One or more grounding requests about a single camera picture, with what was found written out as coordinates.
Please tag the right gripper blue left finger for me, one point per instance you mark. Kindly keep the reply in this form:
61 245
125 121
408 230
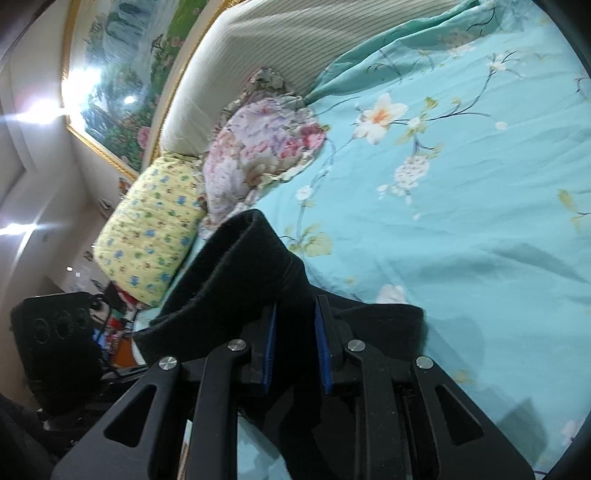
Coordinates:
178 413

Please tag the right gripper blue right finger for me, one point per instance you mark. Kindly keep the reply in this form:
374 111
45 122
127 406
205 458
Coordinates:
412 420

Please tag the black knit pants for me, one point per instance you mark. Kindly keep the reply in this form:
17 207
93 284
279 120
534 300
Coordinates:
245 276

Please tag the yellow cartoon print pillow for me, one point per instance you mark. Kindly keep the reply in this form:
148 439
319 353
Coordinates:
147 237

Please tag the teal floral bed quilt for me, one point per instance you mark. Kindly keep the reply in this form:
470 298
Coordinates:
456 176

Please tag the pink floral pillow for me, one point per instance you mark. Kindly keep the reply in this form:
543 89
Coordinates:
265 137

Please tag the gold framed landscape painting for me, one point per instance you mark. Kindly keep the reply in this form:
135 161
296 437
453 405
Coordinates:
122 61

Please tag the striped padded headboard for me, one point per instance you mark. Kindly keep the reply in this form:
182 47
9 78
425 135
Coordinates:
297 39

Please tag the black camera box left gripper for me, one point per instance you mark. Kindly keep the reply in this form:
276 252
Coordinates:
54 335

